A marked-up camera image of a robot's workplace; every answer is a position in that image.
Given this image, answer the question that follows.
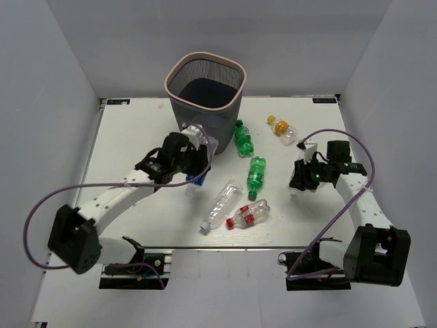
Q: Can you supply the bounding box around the green soda bottle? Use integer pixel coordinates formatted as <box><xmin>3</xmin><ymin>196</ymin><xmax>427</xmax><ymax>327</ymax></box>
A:
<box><xmin>234</xmin><ymin>120</ymin><xmax>254</xmax><ymax>157</ymax></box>
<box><xmin>246</xmin><ymin>156</ymin><xmax>266</xmax><ymax>202</ymax></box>

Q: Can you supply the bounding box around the clear unlabelled plastic bottle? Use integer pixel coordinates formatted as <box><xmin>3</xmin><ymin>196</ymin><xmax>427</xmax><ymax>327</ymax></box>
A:
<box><xmin>199</xmin><ymin>180</ymin><xmax>243</xmax><ymax>234</ymax></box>

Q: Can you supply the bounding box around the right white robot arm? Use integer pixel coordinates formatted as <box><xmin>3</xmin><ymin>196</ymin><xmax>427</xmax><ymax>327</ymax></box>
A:
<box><xmin>287</xmin><ymin>139</ymin><xmax>411</xmax><ymax>287</ymax></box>

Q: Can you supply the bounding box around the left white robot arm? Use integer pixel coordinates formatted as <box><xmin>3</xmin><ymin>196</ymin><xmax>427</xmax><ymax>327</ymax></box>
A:
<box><xmin>48</xmin><ymin>129</ymin><xmax>218</xmax><ymax>274</ymax></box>

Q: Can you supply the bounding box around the grey mesh waste bin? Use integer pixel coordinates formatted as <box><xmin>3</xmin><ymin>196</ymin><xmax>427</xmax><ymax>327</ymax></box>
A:
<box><xmin>164</xmin><ymin>51</ymin><xmax>246</xmax><ymax>154</ymax></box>

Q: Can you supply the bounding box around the white blue orange label bottle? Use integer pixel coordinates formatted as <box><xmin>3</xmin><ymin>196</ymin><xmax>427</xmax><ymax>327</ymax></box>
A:
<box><xmin>289</xmin><ymin>151</ymin><xmax>305</xmax><ymax>199</ymax></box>

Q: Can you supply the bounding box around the orange cap juice bottle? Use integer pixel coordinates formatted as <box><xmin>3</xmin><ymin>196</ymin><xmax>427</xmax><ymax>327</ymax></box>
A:
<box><xmin>267</xmin><ymin>115</ymin><xmax>298</xmax><ymax>146</ymax></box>

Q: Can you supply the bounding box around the red label cola bottle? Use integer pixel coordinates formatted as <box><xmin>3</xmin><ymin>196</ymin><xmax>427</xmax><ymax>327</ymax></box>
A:
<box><xmin>226</xmin><ymin>199</ymin><xmax>270</xmax><ymax>229</ymax></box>

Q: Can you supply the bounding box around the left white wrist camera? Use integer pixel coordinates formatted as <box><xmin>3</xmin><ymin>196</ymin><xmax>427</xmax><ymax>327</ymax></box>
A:
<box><xmin>181</xmin><ymin>124</ymin><xmax>204</xmax><ymax>150</ymax></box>

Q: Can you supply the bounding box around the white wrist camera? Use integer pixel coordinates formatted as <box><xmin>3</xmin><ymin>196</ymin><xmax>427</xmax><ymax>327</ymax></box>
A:
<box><xmin>181</xmin><ymin>124</ymin><xmax>204</xmax><ymax>150</ymax></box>
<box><xmin>296</xmin><ymin>139</ymin><xmax>318</xmax><ymax>164</ymax></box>

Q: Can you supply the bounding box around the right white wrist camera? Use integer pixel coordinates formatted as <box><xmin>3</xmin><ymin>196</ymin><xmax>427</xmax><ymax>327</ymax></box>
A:
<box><xmin>296</xmin><ymin>139</ymin><xmax>318</xmax><ymax>164</ymax></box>

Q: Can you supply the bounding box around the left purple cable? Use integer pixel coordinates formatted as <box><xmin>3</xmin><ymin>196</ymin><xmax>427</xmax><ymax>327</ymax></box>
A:
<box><xmin>22</xmin><ymin>122</ymin><xmax>213</xmax><ymax>290</ymax></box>

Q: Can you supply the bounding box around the purple cable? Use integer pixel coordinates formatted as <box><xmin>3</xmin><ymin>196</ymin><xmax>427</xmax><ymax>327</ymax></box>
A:
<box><xmin>285</xmin><ymin>128</ymin><xmax>376</xmax><ymax>282</ymax></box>
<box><xmin>22</xmin><ymin>122</ymin><xmax>213</xmax><ymax>290</ymax></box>

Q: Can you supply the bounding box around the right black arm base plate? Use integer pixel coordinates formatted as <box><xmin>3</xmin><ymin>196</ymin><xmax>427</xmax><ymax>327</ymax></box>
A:
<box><xmin>285</xmin><ymin>253</ymin><xmax>351</xmax><ymax>292</ymax></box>

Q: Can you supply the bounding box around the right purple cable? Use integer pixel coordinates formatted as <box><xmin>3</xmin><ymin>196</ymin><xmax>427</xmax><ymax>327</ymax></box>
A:
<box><xmin>285</xmin><ymin>128</ymin><xmax>376</xmax><ymax>282</ymax></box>

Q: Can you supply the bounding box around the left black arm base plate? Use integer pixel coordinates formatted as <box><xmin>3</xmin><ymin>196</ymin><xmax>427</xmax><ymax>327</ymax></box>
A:
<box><xmin>99</xmin><ymin>249</ymin><xmax>172</xmax><ymax>290</ymax></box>

